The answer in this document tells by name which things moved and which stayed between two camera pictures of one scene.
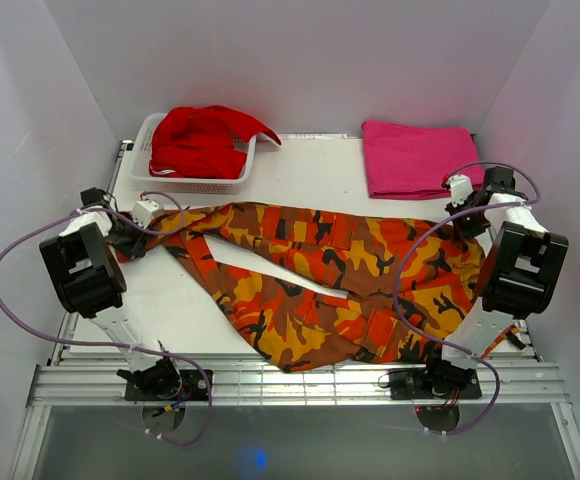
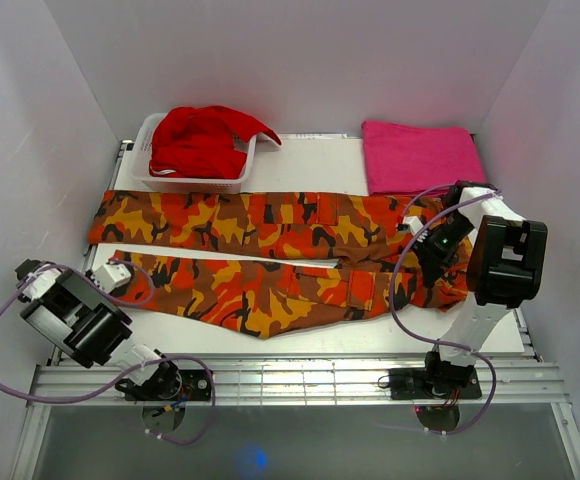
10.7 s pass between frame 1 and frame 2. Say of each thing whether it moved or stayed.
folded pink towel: stayed
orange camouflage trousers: moved
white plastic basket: stayed
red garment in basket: stayed
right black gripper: moved
